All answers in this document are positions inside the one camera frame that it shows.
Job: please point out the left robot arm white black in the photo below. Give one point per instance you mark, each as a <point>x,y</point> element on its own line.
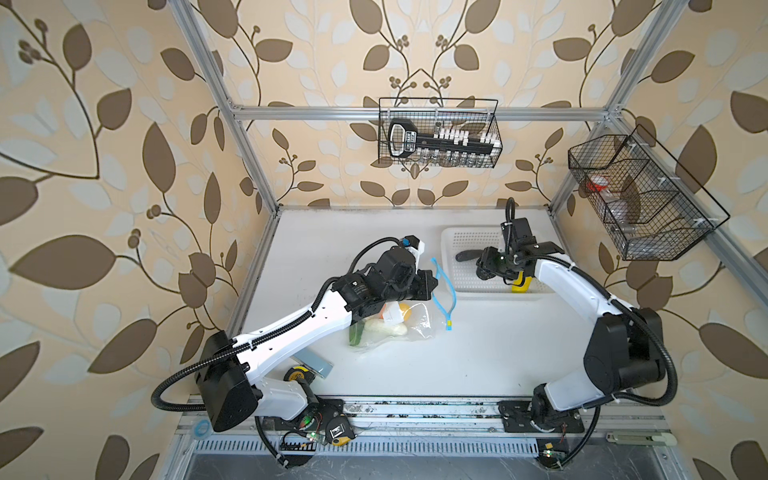
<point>230,382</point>

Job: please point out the dark toy eggplant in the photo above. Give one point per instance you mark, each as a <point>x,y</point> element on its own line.
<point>468,255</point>

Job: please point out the black wire basket right wall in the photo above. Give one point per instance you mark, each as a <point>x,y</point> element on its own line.
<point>655,208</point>

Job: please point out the yellow toy lemon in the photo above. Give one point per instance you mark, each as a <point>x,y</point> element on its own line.
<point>521,284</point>

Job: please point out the white perforated plastic basket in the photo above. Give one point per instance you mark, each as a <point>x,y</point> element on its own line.
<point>475,261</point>

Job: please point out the red capped item in basket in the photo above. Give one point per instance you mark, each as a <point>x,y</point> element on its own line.
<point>596,183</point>

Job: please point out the black wire basket wall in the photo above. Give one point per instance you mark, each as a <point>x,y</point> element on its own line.
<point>655,208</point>
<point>429,113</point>

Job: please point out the clear zip bag blue zipper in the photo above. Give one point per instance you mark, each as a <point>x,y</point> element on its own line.
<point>410,320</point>

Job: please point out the black wire basket back wall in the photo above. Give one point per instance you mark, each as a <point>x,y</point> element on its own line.
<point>429,113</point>

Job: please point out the black socket tool set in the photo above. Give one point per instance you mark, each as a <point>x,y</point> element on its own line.
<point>403,139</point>

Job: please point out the yellow black tape measure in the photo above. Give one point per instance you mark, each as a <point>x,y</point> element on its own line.
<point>299,372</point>

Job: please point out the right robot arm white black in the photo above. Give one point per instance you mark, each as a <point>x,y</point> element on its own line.
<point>625,357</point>

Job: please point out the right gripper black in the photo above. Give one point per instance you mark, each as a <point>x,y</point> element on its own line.
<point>489,261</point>

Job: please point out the yellow black device on rail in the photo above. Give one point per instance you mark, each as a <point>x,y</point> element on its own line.
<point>339,431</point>

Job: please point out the grey blue flat plate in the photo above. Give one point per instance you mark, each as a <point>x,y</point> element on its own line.
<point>314,362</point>

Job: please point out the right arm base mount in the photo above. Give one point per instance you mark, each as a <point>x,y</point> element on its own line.
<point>520,416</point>

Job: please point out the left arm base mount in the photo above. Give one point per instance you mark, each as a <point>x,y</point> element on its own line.
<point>312,419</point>

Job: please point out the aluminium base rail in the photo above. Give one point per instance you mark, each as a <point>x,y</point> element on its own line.
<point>482,416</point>

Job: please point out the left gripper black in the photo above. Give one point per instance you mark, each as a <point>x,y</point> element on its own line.
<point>424,284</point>

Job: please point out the small yellow toy fruit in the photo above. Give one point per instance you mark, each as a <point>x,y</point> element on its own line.
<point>405,310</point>

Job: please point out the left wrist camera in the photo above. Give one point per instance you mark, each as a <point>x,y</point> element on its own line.
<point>413,245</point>

